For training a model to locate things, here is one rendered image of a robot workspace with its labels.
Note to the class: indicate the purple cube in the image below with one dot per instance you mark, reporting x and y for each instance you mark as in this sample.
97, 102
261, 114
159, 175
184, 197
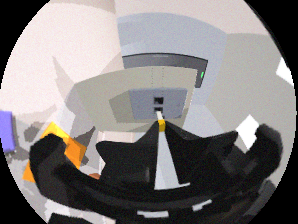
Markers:
6, 131

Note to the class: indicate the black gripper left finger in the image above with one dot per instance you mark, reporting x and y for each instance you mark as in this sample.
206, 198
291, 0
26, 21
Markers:
141, 153

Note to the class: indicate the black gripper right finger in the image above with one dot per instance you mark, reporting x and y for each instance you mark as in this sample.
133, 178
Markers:
188, 150

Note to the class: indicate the orange cube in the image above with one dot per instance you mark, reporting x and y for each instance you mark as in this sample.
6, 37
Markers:
95, 175

